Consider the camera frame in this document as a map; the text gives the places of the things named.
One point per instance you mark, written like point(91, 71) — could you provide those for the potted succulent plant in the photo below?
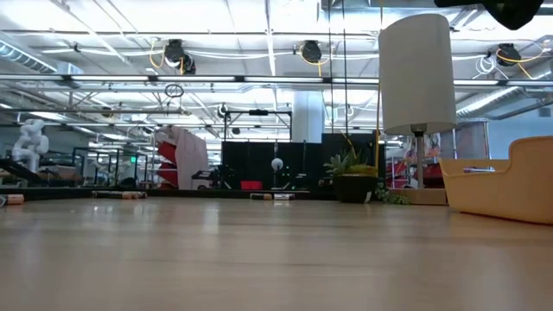
point(354, 188)

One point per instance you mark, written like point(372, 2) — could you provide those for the silver ceiling duct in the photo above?
point(488, 101)
point(26, 56)

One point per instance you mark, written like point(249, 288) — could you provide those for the black workstation frames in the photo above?
point(82, 149)

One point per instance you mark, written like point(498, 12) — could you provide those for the grey partition board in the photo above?
point(473, 138)

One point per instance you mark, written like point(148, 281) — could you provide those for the silver black battery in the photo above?
point(284, 196)

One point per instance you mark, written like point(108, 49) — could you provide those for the yellow plastic bin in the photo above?
point(497, 194)

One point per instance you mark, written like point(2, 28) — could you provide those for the black gantry frame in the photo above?
point(258, 112)

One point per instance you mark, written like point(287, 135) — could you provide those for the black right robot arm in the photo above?
point(514, 13)

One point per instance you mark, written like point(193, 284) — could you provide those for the black copper battery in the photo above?
point(138, 195)
point(106, 194)
point(261, 196)
point(13, 199)

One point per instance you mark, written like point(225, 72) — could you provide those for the red box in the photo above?
point(251, 185)

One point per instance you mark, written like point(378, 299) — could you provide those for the red machine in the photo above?
point(432, 175)

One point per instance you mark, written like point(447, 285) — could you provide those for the white globe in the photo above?
point(277, 164)

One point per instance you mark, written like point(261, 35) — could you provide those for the ceiling light rail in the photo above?
point(194, 79)

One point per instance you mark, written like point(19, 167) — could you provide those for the white round column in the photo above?
point(307, 116)

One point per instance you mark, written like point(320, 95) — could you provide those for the white shade table lamp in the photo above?
point(417, 73)

